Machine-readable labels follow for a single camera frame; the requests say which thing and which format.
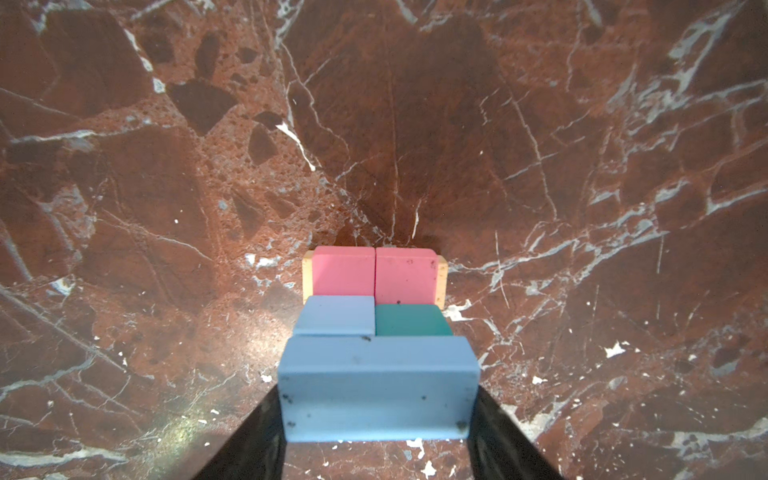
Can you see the teal cube block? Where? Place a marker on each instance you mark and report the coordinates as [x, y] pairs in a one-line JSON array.
[[410, 320]]

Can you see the pink block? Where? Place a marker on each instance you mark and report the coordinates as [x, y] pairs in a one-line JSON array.
[[343, 271], [405, 276]]

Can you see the light blue long block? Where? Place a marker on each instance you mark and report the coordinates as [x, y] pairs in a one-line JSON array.
[[378, 388]]

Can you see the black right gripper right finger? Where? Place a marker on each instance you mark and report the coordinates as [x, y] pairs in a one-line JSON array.
[[498, 449]]

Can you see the light blue cube block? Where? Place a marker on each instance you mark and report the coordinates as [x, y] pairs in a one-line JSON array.
[[324, 315]]

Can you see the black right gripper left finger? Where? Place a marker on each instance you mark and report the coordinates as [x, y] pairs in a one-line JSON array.
[[256, 450]]

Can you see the natural wood long block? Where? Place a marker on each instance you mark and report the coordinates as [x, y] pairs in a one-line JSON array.
[[441, 282]]

